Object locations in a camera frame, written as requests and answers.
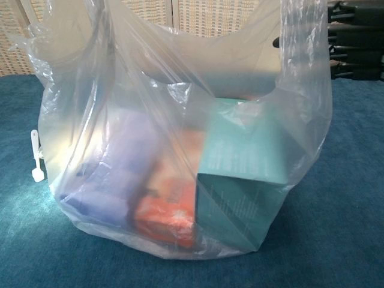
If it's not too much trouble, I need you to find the blue tablecloth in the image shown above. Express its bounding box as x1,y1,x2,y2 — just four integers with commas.
0,73,384,288

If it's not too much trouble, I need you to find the white plastic spoon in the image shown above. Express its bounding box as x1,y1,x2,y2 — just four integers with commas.
29,129,46,183

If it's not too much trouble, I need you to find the purple cardboard box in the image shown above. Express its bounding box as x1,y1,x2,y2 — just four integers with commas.
59,113,169,226

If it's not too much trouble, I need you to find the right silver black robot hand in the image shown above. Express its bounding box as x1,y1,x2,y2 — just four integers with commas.
326,0,384,81

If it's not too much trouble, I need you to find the teal cardboard box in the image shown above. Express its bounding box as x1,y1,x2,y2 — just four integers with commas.
194,97,296,251

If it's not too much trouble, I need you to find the woven folding screen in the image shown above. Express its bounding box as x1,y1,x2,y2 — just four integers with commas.
0,0,283,77

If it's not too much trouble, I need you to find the clear plastic shopping bag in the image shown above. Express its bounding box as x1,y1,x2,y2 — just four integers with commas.
7,0,334,260

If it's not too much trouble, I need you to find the orange cardboard box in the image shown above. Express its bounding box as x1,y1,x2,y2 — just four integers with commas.
131,131,208,248

